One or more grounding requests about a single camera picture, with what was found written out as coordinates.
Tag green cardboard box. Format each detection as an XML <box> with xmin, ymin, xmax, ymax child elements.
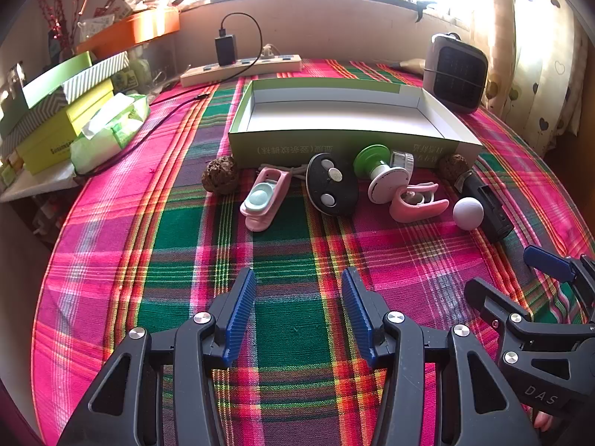
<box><xmin>228</xmin><ymin>78</ymin><xmax>485</xmax><ymax>170</ymax></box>

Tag black charging cable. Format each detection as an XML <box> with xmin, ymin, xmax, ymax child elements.
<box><xmin>77</xmin><ymin>12</ymin><xmax>263</xmax><ymax>180</ymax></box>

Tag green box lid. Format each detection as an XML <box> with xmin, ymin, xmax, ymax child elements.
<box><xmin>0</xmin><ymin>51</ymin><xmax>94</xmax><ymax>136</ymax></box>

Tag brown walnut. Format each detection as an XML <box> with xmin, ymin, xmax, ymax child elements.
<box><xmin>201</xmin><ymin>155</ymin><xmax>240</xmax><ymax>194</ymax></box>
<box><xmin>439</xmin><ymin>153</ymin><xmax>468</xmax><ymax>182</ymax></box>

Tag heart print curtain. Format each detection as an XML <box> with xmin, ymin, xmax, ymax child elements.
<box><xmin>474</xmin><ymin>0</ymin><xmax>586</xmax><ymax>135</ymax></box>

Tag black rectangular device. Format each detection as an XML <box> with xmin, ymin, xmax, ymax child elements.
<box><xmin>458</xmin><ymin>169</ymin><xmax>516</xmax><ymax>242</ymax></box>

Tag green wet wipes packet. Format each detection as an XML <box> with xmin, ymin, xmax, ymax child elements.
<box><xmin>70</xmin><ymin>93</ymin><xmax>152</xmax><ymax>175</ymax></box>

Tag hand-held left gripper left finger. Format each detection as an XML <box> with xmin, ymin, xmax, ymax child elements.
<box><xmin>56</xmin><ymin>267</ymin><xmax>258</xmax><ymax>446</ymax></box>

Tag yellow-green box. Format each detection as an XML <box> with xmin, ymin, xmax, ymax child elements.
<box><xmin>19</xmin><ymin>78</ymin><xmax>117</xmax><ymax>175</ymax></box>

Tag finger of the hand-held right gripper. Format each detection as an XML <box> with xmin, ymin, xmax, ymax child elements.
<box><xmin>465</xmin><ymin>278</ymin><xmax>595</xmax><ymax>366</ymax></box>
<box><xmin>523</xmin><ymin>245</ymin><xmax>595</xmax><ymax>323</ymax></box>

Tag clear plastic container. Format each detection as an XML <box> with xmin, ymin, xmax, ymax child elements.
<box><xmin>109</xmin><ymin>39</ymin><xmax>180</xmax><ymax>98</ymax></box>

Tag black window latch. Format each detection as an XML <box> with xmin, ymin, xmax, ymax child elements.
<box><xmin>414</xmin><ymin>2</ymin><xmax>440</xmax><ymax>24</ymax></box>

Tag white ball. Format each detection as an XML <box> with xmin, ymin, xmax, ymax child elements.
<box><xmin>453</xmin><ymin>197</ymin><xmax>485</xmax><ymax>230</ymax></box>

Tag small clear jar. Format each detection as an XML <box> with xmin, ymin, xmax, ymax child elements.
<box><xmin>390</xmin><ymin>150</ymin><xmax>415</xmax><ymax>172</ymax></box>

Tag green and white round holder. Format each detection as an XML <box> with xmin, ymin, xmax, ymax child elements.
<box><xmin>353</xmin><ymin>144</ymin><xmax>412</xmax><ymax>204</ymax></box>

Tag pink clip with blue lens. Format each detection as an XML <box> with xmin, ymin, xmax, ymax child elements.
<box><xmin>239</xmin><ymin>167</ymin><xmax>293</xmax><ymax>232</ymax></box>

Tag grey and black space heater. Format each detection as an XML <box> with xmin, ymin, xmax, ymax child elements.
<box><xmin>421</xmin><ymin>32</ymin><xmax>489</xmax><ymax>113</ymax></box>

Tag red branch decoration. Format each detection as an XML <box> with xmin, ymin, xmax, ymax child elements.
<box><xmin>37</xmin><ymin>0</ymin><xmax>94</xmax><ymax>52</ymax></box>

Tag black oval disc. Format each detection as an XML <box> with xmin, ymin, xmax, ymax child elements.
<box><xmin>307</xmin><ymin>152</ymin><xmax>358</xmax><ymax>217</ymax></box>

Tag orange box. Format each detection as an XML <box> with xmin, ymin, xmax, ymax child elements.
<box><xmin>75</xmin><ymin>8</ymin><xmax>181</xmax><ymax>56</ymax></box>

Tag beige power strip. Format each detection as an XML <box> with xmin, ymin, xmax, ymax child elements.
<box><xmin>180</xmin><ymin>53</ymin><xmax>303</xmax><ymax>87</ymax></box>

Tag beige pouch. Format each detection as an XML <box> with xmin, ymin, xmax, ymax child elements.
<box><xmin>388</xmin><ymin>58</ymin><xmax>426</xmax><ymax>75</ymax></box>

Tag black charger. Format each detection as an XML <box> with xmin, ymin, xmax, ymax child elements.
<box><xmin>215</xmin><ymin>35</ymin><xmax>238</xmax><ymax>67</ymax></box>

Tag white shelf board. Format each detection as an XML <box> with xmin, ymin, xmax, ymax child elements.
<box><xmin>0</xmin><ymin>162</ymin><xmax>89</xmax><ymax>203</ymax></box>

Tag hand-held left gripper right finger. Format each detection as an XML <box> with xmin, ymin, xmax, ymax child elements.
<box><xmin>341</xmin><ymin>267</ymin><xmax>542</xmax><ymax>446</ymax></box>

